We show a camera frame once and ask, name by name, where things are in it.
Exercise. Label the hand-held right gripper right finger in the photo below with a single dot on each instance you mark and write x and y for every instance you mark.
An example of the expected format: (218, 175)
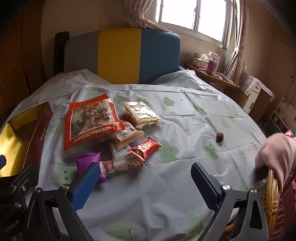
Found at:
(205, 187)

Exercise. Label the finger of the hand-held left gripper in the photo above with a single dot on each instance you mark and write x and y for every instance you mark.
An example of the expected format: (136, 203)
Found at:
(26, 179)
(2, 161)

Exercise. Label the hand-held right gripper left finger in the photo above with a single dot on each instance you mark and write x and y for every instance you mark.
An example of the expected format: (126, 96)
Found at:
(85, 185)

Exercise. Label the purple snack packet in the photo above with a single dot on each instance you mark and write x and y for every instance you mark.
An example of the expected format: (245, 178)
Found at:
(86, 162)

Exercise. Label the pink floral snack packet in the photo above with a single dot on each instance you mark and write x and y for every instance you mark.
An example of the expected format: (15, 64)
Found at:
(107, 167)

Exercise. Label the red box with gold lining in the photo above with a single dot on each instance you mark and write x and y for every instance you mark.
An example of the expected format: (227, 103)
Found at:
(13, 129)

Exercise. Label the round cake snack packet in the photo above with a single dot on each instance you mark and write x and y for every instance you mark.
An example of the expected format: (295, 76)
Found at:
(126, 136)

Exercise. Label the large orange snack bag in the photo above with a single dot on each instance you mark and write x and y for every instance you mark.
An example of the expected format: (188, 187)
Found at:
(90, 120)

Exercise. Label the soda cracker packet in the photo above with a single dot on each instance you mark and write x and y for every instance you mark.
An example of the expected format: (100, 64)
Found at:
(144, 118)

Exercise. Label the pale green-printed tablecloth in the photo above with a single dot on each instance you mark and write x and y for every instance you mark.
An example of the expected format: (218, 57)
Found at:
(161, 185)

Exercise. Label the long white snack packet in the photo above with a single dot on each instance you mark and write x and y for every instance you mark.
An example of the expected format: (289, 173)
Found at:
(120, 157)

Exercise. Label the dried red date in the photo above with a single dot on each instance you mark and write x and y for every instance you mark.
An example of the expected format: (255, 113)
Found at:
(220, 136)

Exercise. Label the red snack packet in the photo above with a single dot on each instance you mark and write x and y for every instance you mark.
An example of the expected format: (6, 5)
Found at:
(143, 148)

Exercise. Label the pink cloth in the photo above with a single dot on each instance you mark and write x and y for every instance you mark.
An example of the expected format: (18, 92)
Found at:
(277, 150)

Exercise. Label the white cabinet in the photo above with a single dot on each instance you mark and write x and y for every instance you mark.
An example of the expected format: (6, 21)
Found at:
(252, 97)

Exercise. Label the white storage rack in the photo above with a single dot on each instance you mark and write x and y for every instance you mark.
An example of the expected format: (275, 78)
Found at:
(282, 113)

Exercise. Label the wooden side table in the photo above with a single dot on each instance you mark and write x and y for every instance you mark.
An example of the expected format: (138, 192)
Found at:
(215, 77)

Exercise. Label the purple box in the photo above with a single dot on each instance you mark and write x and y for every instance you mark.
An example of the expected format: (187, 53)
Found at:
(211, 66)

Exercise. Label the black chair backrest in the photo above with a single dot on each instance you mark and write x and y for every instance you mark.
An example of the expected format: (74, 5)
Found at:
(60, 51)

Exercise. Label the tissue box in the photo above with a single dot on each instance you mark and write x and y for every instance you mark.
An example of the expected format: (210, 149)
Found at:
(198, 61)

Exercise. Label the small white box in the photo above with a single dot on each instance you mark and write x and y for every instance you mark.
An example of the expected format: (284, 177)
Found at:
(214, 55)

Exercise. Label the floral beige curtain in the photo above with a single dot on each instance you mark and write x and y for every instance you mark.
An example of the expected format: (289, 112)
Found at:
(238, 58)

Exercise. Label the grey yellow blue chair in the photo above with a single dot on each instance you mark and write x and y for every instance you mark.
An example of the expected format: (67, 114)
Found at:
(120, 53)

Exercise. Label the window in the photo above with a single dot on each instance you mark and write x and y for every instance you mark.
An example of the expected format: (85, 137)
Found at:
(208, 16)

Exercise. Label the tied beige curtain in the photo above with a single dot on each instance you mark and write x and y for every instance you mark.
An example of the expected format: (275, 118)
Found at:
(136, 18)

